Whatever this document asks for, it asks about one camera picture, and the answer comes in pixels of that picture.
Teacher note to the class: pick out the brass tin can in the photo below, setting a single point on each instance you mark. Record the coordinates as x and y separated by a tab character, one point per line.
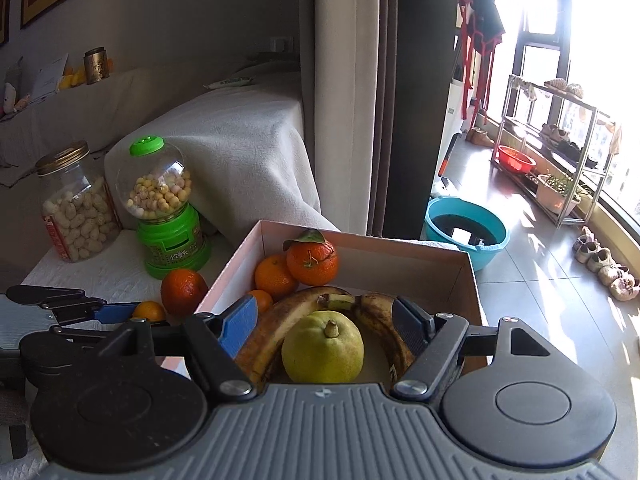
96	65

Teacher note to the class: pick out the green candy dispenser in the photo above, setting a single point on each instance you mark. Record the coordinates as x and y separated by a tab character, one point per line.
155	186

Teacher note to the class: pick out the grey covered sofa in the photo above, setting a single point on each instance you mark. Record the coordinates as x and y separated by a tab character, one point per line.
241	131

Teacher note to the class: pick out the beige curtain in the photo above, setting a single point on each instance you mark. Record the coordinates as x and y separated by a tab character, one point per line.
348	57

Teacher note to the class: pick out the teal plastic basin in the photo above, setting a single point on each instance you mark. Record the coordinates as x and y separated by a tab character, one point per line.
470	227

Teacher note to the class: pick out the dark orange mandarin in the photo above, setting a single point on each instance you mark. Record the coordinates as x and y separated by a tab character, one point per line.
182	291

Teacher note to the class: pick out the small orange mandarin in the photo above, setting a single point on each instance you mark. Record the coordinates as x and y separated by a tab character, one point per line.
263	299

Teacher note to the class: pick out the white planter with greens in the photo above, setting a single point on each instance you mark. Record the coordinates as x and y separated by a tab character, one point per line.
552	193

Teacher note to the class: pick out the red plastic basin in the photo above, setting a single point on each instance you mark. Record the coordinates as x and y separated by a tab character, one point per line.
514	160

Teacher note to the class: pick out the small kumquat orange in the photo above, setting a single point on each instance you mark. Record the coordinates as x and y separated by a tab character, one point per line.
149	310

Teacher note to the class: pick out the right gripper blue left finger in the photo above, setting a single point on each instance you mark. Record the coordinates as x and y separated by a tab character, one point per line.
213	342

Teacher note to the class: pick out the mandarin with stem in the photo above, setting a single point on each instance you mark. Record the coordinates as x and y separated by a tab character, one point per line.
311	258

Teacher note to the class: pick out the glass jar of peanuts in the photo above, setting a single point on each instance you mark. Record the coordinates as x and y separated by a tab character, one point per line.
77	208

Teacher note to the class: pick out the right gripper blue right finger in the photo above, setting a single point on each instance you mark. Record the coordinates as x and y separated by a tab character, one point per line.
436	341

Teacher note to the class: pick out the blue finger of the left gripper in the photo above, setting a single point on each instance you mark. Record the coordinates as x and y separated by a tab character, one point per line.
115	313

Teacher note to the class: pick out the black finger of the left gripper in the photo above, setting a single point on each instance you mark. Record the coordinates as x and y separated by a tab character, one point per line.
66	304

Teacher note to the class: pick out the large front mandarin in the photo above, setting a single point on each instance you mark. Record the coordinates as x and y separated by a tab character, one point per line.
272	275

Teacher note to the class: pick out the pink cardboard box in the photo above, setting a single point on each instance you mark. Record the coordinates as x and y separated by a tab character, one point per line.
434	276

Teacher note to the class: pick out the spotted banana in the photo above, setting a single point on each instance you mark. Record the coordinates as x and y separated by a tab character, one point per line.
258	356
374	312

